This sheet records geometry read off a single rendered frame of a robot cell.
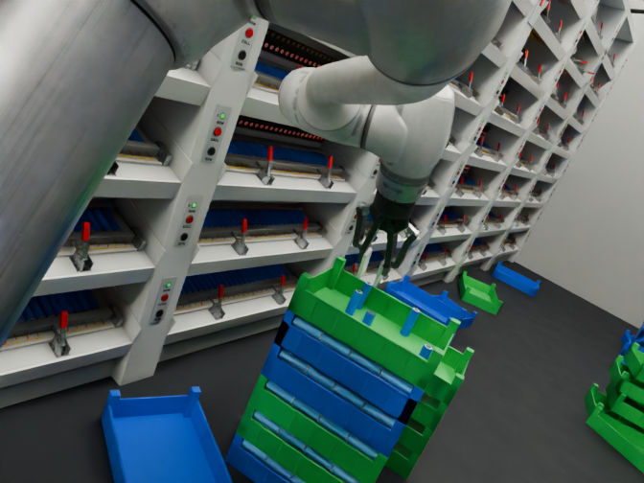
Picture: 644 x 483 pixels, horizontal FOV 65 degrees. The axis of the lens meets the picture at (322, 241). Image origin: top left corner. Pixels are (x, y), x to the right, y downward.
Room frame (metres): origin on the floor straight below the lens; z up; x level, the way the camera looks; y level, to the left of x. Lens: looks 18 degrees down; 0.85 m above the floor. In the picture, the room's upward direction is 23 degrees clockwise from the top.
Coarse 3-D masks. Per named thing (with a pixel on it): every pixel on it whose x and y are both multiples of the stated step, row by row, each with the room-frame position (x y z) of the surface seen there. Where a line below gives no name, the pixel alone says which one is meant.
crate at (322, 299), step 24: (336, 264) 1.07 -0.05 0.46; (312, 288) 0.99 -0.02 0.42; (336, 288) 1.08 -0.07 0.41; (360, 288) 1.06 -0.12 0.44; (312, 312) 0.88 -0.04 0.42; (336, 312) 0.87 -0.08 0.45; (360, 312) 1.01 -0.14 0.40; (384, 312) 1.04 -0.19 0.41; (408, 312) 1.03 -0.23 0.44; (336, 336) 0.87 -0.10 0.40; (360, 336) 0.85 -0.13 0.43; (384, 336) 0.84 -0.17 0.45; (408, 336) 0.99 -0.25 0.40; (432, 336) 1.01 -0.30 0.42; (384, 360) 0.83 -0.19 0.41; (408, 360) 0.82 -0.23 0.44; (432, 360) 0.81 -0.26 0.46
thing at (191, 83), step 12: (204, 60) 1.01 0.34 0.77; (216, 60) 0.99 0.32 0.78; (180, 72) 0.95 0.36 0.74; (192, 72) 0.99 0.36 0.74; (204, 72) 1.00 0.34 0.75; (216, 72) 0.99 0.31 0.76; (168, 84) 0.91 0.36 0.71; (180, 84) 0.93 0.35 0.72; (192, 84) 0.95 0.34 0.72; (204, 84) 0.98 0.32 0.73; (156, 96) 0.91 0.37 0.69; (168, 96) 0.92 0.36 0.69; (180, 96) 0.95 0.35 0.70; (192, 96) 0.97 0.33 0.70; (204, 96) 0.99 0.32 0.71
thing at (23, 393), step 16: (272, 320) 1.51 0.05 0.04; (208, 336) 1.26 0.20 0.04; (224, 336) 1.33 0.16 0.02; (240, 336) 1.39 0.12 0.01; (176, 352) 1.18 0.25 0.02; (80, 368) 0.94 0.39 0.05; (96, 368) 0.97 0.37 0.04; (112, 368) 1.01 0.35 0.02; (16, 384) 0.82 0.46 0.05; (32, 384) 0.85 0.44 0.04; (48, 384) 0.88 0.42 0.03; (64, 384) 0.91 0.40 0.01; (0, 400) 0.80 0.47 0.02; (16, 400) 0.83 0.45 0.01
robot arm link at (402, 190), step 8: (384, 168) 0.88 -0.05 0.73; (384, 176) 0.88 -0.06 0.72; (392, 176) 0.87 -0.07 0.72; (376, 184) 0.91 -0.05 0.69; (384, 184) 0.88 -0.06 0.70; (392, 184) 0.87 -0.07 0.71; (400, 184) 0.87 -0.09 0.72; (408, 184) 0.86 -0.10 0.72; (416, 184) 0.87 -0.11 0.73; (424, 184) 0.89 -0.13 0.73; (384, 192) 0.89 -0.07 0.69; (392, 192) 0.88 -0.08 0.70; (400, 192) 0.87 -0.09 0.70; (408, 192) 0.87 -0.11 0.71; (416, 192) 0.88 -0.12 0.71; (392, 200) 0.88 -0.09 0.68; (400, 200) 0.88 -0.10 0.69; (408, 200) 0.88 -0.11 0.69; (416, 200) 0.90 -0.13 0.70
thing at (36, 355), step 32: (96, 288) 1.06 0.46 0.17; (32, 320) 0.87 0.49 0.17; (64, 320) 0.87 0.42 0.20; (96, 320) 0.98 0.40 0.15; (128, 320) 1.00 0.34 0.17; (0, 352) 0.79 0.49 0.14; (32, 352) 0.83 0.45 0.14; (64, 352) 0.87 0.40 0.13; (96, 352) 0.91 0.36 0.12; (0, 384) 0.76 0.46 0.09
